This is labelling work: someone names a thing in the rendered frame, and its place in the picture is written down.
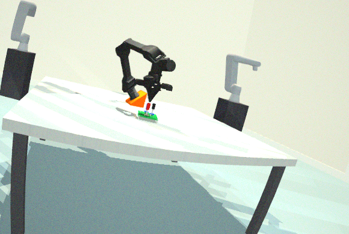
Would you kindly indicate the green circuit board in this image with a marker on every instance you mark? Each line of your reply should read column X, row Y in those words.
column 148, row 115

